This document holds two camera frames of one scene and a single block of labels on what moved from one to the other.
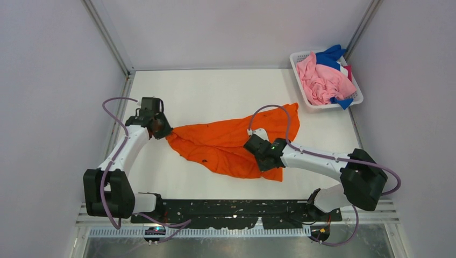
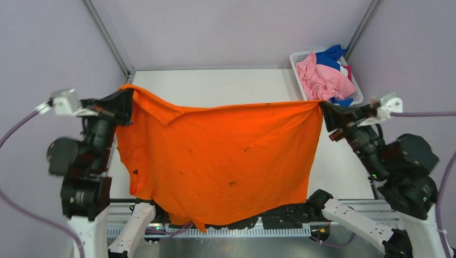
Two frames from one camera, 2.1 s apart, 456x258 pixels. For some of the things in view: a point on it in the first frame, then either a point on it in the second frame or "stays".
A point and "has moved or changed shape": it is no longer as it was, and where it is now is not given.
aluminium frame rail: x=108 y=37 stays
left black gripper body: x=164 y=127 -> x=101 y=129
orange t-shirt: x=221 y=143 has moved or changed shape
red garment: x=349 y=68 stays
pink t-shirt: x=321 y=83 stays
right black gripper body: x=263 y=166 -> x=365 y=140
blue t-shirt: x=330 y=57 stays
